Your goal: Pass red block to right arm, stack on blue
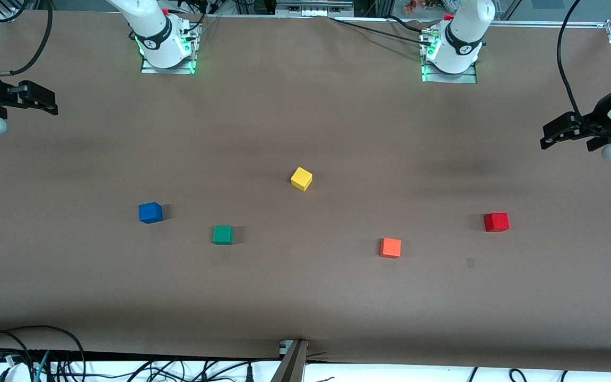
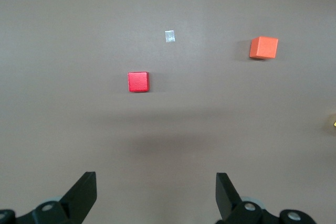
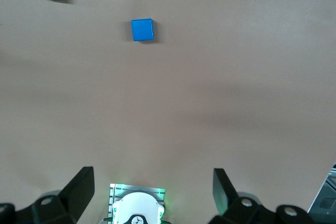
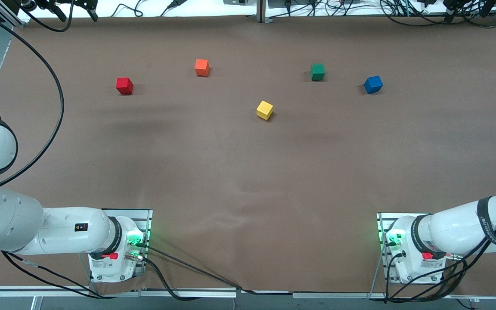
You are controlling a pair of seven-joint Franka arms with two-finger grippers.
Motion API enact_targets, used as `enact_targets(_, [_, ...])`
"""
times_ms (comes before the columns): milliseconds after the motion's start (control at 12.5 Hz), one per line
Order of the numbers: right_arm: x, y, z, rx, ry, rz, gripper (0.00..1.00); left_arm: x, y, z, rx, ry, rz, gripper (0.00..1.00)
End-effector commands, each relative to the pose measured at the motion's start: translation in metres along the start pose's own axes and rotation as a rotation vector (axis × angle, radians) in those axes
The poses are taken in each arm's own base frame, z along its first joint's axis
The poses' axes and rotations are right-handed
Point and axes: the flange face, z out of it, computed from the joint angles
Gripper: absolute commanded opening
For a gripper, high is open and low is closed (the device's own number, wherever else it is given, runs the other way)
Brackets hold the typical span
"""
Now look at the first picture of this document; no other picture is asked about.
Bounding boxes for red wooden block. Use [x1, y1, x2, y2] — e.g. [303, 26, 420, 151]
[484, 212, 511, 232]

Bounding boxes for blue wooden block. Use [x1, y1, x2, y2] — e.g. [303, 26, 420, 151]
[138, 202, 163, 224]

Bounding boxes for orange wooden block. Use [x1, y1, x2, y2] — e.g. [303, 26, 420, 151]
[379, 237, 402, 259]

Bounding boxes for yellow wooden block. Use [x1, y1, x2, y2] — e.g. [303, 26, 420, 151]
[290, 167, 313, 192]

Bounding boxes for small colourful figurines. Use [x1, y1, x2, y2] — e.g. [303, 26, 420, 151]
[403, 0, 461, 13]

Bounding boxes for grey power strip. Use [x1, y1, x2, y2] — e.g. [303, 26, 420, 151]
[275, 0, 355, 18]

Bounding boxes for brown table cover sheet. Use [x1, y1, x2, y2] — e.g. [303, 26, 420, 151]
[0, 10, 611, 373]

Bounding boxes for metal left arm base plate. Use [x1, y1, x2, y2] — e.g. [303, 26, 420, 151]
[421, 57, 479, 84]

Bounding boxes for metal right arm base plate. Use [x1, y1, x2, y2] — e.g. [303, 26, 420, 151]
[140, 21, 201, 75]

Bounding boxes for black base cable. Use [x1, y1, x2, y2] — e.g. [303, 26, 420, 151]
[330, 18, 429, 45]
[387, 14, 427, 34]
[176, 0, 222, 41]

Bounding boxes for black looped floor cable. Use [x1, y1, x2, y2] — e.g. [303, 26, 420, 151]
[0, 325, 87, 382]

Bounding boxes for green floor cable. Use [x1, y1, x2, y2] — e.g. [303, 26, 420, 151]
[33, 349, 53, 382]

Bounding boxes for aluminium camera post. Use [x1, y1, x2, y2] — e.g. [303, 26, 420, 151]
[271, 338, 309, 382]

